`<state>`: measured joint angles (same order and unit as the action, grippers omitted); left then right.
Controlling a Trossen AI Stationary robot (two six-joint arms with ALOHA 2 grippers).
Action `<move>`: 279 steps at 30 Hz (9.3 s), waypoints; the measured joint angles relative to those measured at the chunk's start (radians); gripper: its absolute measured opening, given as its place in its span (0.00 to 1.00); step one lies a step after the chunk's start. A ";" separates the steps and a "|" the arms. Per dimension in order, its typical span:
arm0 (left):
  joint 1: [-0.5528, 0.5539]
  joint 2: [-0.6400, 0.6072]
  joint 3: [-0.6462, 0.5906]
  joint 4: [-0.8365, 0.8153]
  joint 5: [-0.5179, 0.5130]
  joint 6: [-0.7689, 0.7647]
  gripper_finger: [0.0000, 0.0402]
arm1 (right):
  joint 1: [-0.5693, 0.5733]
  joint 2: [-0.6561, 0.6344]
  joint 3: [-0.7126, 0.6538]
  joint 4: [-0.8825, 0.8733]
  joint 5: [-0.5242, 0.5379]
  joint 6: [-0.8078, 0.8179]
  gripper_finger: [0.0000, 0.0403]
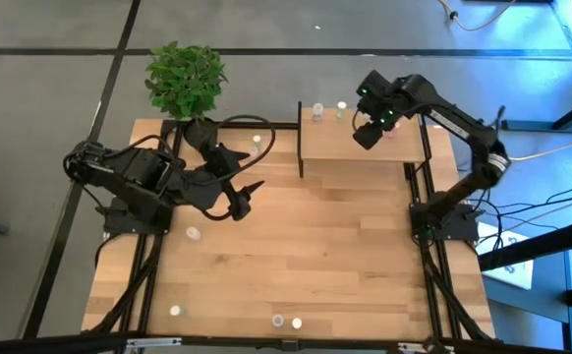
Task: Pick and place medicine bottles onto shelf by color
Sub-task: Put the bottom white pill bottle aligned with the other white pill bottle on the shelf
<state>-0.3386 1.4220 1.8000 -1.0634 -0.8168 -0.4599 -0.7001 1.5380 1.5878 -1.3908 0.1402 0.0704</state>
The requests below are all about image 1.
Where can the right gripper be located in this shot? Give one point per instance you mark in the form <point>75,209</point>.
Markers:
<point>379,100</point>

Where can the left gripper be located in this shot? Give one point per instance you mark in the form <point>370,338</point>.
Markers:
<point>224,167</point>

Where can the green medicine bottle white cap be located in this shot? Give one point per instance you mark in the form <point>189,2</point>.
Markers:
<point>257,140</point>
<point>176,310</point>
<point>340,110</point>

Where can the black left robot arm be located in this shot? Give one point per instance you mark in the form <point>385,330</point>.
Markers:
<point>133,172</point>

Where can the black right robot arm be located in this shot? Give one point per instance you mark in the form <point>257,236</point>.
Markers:
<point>463,123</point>

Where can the green plant in black pot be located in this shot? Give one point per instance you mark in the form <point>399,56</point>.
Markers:
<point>185,81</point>

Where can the white printed sheet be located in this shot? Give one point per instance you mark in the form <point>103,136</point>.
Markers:
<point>512,275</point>

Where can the black crossbar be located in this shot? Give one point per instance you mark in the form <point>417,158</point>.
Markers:
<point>45,346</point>

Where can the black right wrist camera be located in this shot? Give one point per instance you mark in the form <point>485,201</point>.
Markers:
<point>367,136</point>

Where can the wooden shelf black frame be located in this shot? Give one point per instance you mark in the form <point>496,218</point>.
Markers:
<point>345,142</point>

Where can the black aluminium table frame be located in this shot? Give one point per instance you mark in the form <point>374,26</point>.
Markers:
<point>276,124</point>

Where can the black desk frame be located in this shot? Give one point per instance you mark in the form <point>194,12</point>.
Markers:
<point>541,126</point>

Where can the black table-level camera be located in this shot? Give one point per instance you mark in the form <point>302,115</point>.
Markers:
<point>289,344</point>

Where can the silver bracket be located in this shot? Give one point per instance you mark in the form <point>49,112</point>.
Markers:
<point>414,348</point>
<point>153,342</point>

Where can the black side table frame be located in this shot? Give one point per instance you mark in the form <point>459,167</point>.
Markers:
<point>536,246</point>

